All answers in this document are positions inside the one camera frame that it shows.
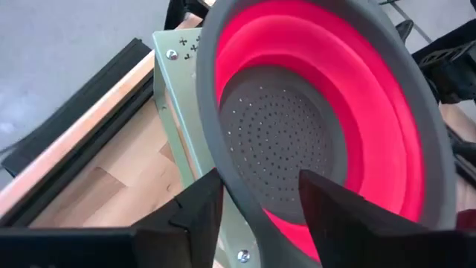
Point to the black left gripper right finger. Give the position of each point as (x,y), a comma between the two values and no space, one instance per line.
(334,231)

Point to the red colander with grey rim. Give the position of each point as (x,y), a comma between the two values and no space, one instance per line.
(334,74)

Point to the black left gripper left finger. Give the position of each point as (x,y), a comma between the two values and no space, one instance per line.
(193,223)

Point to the green perforated metal shelf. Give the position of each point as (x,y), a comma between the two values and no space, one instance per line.
(178,74)

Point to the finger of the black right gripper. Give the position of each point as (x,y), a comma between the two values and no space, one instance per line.
(404,29)

